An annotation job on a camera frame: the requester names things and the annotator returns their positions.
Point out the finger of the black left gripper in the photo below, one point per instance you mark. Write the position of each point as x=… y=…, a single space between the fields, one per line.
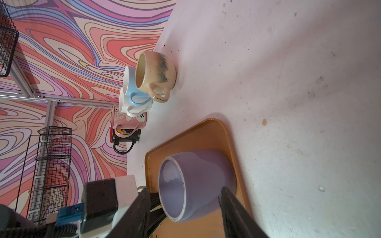
x=157 y=214

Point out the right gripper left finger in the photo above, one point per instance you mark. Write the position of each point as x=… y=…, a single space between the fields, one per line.
x=135 y=222

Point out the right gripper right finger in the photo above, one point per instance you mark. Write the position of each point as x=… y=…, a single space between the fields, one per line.
x=237 y=222

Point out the purple mug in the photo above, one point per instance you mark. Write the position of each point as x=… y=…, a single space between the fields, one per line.
x=190 y=183

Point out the black red mug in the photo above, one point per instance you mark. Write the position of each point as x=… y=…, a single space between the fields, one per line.
x=125 y=141

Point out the pink floral mug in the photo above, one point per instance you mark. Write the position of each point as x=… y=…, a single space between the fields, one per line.
x=123 y=125

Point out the white cream mug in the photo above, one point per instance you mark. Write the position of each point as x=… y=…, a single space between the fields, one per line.
x=132 y=111

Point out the light blue mug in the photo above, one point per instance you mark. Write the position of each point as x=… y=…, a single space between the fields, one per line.
x=130 y=89

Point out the beige ceramic teapot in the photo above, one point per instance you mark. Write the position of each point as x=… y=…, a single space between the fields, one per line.
x=155 y=75

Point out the orange brown serving tray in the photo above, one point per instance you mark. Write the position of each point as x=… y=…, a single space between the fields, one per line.
x=209 y=134

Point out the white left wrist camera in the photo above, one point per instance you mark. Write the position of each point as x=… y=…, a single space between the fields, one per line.
x=102 y=205

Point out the left black wire basket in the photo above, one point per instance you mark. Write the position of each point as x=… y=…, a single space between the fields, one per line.
x=49 y=154

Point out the black wire basket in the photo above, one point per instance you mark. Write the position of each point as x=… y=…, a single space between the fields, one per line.
x=9 y=39
x=49 y=154

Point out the back black wire basket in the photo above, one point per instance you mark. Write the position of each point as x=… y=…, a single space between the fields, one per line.
x=9 y=39

